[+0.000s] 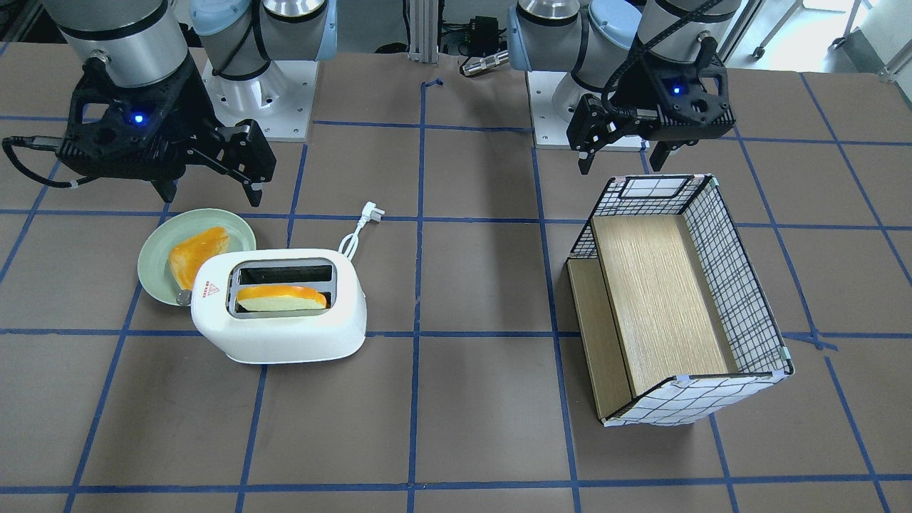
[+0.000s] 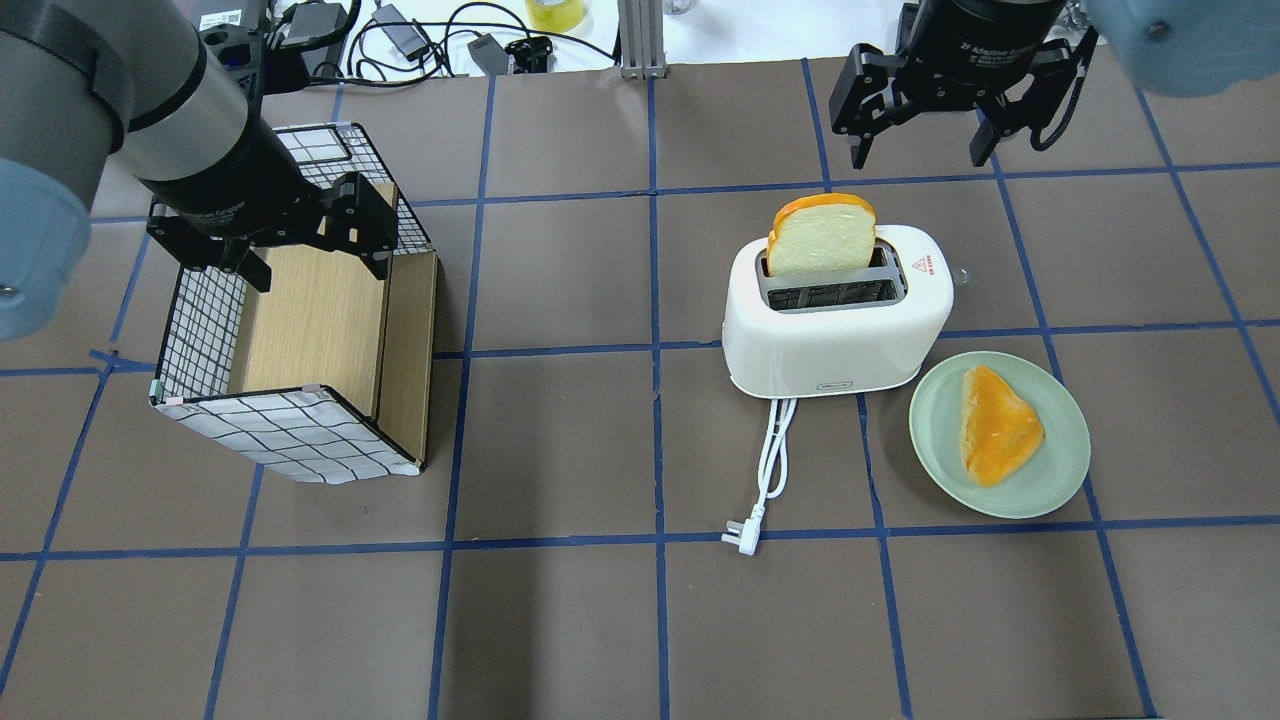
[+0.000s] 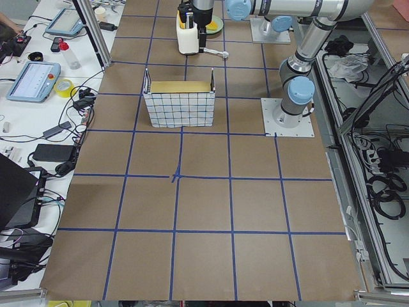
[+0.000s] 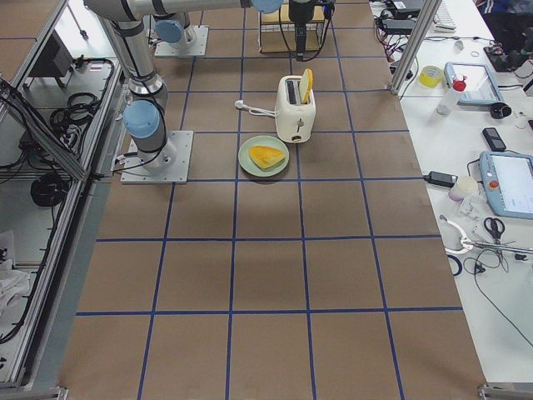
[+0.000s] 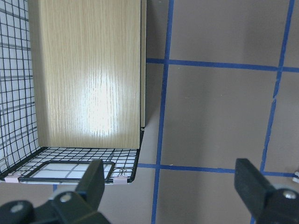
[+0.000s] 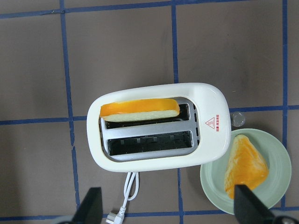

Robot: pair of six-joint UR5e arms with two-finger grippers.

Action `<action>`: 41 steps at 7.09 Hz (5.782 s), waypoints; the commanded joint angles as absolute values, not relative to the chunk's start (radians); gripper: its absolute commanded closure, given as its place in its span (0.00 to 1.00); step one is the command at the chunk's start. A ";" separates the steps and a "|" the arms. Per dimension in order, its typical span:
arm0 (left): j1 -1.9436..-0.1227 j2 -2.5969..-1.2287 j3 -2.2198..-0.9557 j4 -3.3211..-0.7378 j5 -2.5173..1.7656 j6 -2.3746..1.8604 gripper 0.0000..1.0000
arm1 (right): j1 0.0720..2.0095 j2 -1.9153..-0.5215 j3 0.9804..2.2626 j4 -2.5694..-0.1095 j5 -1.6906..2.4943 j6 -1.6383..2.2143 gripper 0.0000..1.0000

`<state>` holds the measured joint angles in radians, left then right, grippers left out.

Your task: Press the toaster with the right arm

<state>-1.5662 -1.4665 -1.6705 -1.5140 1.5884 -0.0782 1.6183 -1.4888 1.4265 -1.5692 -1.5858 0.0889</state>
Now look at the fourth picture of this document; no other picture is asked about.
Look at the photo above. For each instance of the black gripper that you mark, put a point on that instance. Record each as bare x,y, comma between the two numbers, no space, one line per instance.
301,11

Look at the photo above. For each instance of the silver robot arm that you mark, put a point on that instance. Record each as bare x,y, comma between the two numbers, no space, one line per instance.
175,29
144,118

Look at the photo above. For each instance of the bread slice in toaster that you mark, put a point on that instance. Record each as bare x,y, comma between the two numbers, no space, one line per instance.
306,85

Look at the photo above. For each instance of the white two-slot toaster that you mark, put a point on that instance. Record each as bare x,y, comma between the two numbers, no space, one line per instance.
294,119

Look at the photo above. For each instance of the orange bread piece on plate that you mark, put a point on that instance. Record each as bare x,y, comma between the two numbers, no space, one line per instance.
266,157

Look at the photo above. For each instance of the yellow tape roll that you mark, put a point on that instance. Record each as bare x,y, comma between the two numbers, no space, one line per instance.
430,76

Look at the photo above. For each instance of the light green round plate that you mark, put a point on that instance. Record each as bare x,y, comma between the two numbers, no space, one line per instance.
266,141

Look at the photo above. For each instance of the red capped squeeze bottle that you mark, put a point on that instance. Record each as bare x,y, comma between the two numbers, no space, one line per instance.
450,100

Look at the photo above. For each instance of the far blue teach pendant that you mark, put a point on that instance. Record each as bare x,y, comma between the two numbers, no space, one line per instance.
481,87

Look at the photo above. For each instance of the blue teach pendant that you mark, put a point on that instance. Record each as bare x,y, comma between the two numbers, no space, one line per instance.
507,181
481,87

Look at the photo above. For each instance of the black power adapter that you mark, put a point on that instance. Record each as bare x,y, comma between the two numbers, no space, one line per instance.
440,179

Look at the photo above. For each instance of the white plastic cup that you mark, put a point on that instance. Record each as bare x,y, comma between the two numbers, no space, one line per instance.
463,187

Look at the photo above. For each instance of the near blue teach pendant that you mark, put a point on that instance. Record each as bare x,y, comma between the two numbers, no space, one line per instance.
507,181

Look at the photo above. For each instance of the wooden wire mesh crate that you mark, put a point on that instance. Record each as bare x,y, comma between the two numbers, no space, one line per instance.
276,32

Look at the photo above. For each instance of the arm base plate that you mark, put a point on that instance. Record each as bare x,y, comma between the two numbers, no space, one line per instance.
170,166
165,50

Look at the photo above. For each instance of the aluminium frame post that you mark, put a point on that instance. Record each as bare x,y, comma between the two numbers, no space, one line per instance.
417,36

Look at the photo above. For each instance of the black handled scissors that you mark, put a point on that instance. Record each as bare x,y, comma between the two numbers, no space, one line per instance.
495,227

